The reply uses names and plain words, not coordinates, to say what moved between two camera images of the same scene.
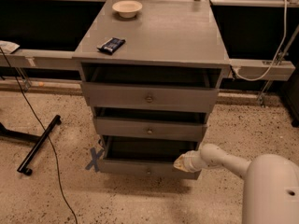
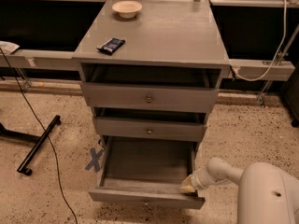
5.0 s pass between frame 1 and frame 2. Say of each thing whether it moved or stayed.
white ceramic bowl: stayed
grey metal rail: stayed
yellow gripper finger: moved
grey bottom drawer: moved
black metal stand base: stayed
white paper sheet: stayed
